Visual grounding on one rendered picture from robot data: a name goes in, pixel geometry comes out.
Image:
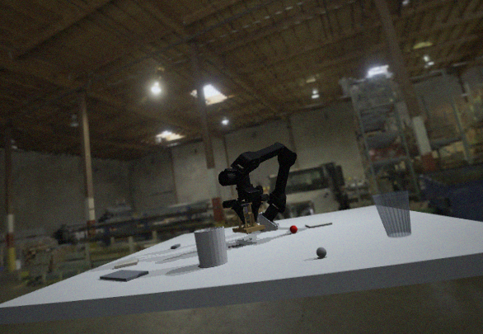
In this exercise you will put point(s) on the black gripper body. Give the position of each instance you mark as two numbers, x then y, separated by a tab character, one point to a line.
239	201

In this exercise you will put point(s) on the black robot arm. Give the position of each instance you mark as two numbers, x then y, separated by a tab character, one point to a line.
250	161

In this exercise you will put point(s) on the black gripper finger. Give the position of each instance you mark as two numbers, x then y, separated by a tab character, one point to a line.
255	208
239	211

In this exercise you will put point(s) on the grey cylinder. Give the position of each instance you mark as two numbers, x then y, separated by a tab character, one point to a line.
211	247

